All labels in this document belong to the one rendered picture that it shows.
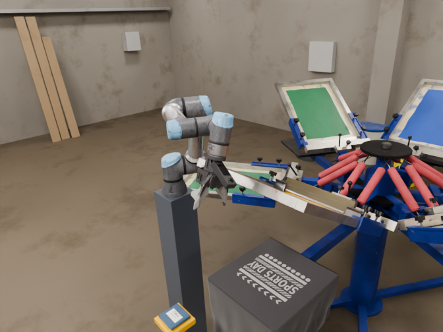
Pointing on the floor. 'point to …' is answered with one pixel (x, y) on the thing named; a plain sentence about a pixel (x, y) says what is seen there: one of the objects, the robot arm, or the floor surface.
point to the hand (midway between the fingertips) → (211, 209)
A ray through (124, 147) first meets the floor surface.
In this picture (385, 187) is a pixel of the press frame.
